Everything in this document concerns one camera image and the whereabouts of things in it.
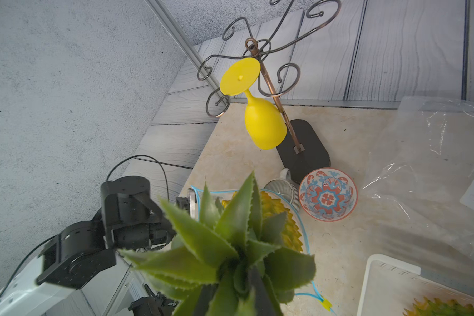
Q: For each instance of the grey ribbed ceramic cup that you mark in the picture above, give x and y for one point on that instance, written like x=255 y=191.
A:
x=285 y=187

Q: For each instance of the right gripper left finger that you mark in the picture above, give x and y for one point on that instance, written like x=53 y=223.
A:
x=205 y=297

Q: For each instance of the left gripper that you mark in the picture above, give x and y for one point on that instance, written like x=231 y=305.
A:
x=172 y=225

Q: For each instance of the pineapple from bag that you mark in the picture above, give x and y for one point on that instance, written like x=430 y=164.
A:
x=439 y=307

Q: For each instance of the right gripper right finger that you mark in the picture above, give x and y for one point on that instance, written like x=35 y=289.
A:
x=263 y=304

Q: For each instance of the yellow plastic wine glass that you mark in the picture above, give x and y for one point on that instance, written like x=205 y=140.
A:
x=263 y=121

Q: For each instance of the red blue patterned bowl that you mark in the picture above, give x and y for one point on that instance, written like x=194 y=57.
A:
x=328 y=195

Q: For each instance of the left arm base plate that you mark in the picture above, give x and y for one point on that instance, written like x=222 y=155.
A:
x=153 y=304

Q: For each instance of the zip-top bag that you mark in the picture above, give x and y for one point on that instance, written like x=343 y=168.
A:
x=293 y=236
x=423 y=165

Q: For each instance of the white perforated plastic basket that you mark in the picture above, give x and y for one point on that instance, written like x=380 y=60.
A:
x=391 y=286

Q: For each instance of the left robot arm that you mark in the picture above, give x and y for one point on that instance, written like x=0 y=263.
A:
x=62 y=264

